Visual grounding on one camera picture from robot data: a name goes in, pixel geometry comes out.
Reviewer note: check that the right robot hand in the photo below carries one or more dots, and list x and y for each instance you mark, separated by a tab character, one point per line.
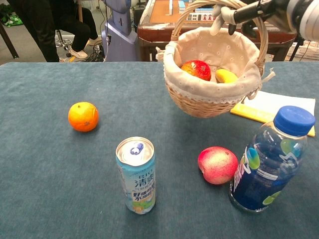
281	12

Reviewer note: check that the wicker basket with cloth liner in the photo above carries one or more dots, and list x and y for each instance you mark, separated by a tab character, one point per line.
204	104

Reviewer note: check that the orange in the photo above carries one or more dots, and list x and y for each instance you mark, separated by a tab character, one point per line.
83	117

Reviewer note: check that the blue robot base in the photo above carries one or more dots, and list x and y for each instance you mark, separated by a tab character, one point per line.
119	42

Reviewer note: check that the black tripod stand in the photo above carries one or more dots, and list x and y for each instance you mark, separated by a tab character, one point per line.
296	51

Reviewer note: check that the white plastic crate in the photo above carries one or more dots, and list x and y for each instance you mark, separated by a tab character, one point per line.
312	51

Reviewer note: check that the blue-backed mahjong tile row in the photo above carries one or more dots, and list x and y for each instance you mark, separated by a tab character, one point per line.
204	10
171	7
182	6

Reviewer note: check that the face-up mahjong tile row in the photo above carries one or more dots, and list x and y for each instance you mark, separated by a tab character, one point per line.
199	17

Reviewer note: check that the yellow lemon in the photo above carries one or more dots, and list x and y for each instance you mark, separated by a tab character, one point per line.
225	76

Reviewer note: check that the white and yellow booklet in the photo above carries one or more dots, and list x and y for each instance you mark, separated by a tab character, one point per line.
269	104

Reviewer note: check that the red yellow apple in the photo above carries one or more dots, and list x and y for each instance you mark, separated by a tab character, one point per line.
197	69

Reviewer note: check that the brown mahjong table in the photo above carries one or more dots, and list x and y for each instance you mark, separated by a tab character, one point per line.
152	32

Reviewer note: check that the red apple on table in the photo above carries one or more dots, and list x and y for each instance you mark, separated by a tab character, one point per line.
216	165

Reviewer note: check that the blue sports drink bottle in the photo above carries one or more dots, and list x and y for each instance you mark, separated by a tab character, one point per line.
261	184

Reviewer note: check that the chrome stool base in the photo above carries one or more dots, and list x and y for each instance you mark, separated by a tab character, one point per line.
62	43

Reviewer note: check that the light blue drink can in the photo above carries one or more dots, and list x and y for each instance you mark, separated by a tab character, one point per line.
139	184

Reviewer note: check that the person in black trousers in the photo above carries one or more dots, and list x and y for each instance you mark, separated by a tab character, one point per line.
40	25

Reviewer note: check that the green bag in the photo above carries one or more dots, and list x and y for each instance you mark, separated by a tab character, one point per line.
10	20

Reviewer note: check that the dark wooden table leg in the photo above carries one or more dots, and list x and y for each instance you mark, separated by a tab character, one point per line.
10	44

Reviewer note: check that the blue tablecloth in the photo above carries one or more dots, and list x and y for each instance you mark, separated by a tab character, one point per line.
49	174

